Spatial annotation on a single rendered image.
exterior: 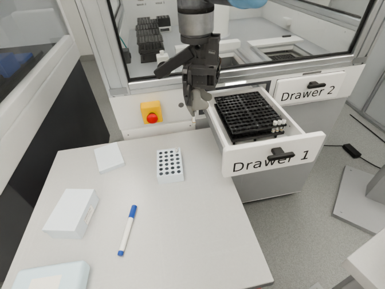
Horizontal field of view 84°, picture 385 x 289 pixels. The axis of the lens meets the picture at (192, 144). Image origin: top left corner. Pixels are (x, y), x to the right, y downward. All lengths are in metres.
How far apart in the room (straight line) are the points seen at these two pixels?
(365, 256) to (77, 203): 0.74
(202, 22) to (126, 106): 0.47
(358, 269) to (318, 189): 1.18
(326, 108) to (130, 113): 0.88
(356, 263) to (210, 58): 0.58
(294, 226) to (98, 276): 1.23
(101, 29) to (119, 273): 0.65
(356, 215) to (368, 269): 1.08
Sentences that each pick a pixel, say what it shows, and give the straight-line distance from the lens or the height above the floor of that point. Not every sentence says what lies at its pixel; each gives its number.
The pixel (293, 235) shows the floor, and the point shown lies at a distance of 1.54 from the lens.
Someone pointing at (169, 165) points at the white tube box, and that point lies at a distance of 0.71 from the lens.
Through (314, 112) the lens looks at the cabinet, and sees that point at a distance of 1.15.
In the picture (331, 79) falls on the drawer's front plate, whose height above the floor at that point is 0.91.
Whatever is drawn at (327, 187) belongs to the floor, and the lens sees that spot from 1.86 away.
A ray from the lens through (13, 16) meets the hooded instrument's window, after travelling 1.23.
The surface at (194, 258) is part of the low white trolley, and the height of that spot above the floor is 0.76.
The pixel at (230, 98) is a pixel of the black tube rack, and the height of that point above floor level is 0.90.
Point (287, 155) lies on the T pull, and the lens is 0.61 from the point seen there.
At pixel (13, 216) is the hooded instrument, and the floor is 0.61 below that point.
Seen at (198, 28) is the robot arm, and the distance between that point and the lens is 0.48.
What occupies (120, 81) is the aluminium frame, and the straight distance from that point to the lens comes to 0.80.
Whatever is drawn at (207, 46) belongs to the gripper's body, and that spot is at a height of 1.16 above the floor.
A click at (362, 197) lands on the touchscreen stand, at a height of 0.04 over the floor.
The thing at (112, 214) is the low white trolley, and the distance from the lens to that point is 0.69.
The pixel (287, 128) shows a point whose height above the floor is 0.86.
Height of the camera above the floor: 1.32
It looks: 42 degrees down
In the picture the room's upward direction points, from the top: 4 degrees counter-clockwise
